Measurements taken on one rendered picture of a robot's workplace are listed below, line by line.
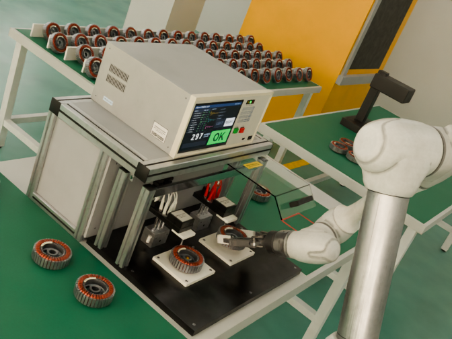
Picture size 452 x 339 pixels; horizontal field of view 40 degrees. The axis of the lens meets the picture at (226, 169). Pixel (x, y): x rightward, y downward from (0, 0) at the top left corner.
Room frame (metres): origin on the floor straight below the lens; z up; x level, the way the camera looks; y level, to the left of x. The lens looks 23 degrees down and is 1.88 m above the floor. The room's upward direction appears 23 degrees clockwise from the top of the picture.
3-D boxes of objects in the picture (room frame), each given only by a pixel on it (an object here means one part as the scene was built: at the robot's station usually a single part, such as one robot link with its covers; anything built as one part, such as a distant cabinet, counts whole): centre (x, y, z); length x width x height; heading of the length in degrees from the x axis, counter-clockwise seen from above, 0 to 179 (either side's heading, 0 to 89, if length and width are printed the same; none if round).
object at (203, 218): (1.97, 0.02, 0.80); 0.08 x 0.05 x 0.06; 152
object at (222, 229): (1.90, -0.11, 0.82); 0.11 x 0.11 x 0.04
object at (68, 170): (1.70, 0.45, 0.91); 0.28 x 0.03 x 0.32; 62
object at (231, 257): (1.90, -0.11, 0.78); 0.15 x 0.15 x 0.01; 62
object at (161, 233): (1.75, 0.13, 0.80); 0.08 x 0.05 x 0.06; 152
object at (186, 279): (1.69, 0.00, 0.78); 0.15 x 0.15 x 0.01; 62
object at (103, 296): (1.40, 0.21, 0.77); 0.11 x 0.11 x 0.04
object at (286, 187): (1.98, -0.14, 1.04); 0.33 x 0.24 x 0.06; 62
